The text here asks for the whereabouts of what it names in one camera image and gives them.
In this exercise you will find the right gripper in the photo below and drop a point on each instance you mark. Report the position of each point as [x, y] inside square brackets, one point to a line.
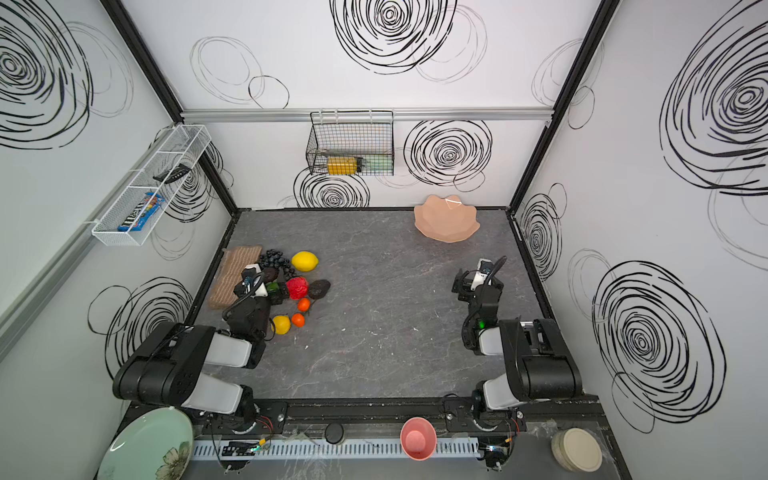
[466, 285]

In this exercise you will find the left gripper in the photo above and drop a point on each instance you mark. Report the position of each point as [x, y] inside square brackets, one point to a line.
[253, 285]

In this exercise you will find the red crinkled fruit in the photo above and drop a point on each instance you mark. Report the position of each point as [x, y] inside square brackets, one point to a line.
[297, 287]

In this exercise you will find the yellow lemon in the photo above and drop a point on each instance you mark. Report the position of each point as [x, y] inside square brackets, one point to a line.
[304, 261]

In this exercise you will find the dark avocado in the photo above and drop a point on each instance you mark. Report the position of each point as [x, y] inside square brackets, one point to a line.
[318, 289]

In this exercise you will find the pink wavy fruit bowl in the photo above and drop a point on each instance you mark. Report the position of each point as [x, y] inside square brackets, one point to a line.
[446, 220]

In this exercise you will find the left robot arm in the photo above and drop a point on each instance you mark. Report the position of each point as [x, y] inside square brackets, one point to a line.
[167, 368]

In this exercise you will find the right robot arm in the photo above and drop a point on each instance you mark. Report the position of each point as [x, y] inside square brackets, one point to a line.
[538, 365]

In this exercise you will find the small yellow fruit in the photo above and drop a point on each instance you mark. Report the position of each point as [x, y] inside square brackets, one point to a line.
[281, 324]

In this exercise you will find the brown woven mat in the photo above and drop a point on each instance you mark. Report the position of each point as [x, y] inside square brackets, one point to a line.
[234, 261]

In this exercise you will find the dark grape bunch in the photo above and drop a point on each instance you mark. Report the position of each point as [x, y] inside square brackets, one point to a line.
[275, 259]

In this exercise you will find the orange tangerine upper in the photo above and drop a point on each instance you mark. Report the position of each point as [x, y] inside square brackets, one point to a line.
[303, 305]

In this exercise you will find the orange tangerine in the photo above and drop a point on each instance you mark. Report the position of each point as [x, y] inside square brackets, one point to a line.
[298, 320]
[303, 305]

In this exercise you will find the orange tangerine lower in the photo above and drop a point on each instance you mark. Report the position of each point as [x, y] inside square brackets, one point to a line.
[298, 320]

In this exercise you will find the blue candy packet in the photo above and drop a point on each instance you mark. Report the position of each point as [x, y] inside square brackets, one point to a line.
[142, 212]

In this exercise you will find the black remote control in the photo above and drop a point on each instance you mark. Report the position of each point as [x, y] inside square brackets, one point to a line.
[172, 175]

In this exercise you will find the yellow bottle in basket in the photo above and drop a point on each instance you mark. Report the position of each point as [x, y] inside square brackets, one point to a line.
[339, 166]

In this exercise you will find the green item in basket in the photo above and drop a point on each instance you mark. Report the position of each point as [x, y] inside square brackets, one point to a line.
[377, 165]

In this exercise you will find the pink cup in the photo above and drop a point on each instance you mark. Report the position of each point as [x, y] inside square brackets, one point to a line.
[418, 439]

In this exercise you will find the black round knob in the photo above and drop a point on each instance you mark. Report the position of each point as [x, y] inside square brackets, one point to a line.
[334, 433]

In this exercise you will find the green floral plate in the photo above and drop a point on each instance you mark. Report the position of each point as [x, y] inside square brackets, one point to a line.
[157, 445]

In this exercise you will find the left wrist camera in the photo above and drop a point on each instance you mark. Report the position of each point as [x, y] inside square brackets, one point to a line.
[250, 272]

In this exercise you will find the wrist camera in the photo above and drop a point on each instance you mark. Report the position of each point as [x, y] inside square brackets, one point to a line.
[482, 271]
[250, 272]

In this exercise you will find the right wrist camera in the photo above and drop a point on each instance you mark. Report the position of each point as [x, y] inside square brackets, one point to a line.
[482, 271]

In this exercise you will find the white wire shelf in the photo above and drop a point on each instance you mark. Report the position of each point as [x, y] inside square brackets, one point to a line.
[185, 200]

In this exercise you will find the black wire basket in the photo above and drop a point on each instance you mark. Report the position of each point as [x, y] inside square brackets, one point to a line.
[347, 139]

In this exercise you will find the white slotted cable duct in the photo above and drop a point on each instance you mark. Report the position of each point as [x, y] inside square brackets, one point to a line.
[239, 451]

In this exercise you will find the aluminium wall rail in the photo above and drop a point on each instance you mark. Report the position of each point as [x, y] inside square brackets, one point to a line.
[259, 115]

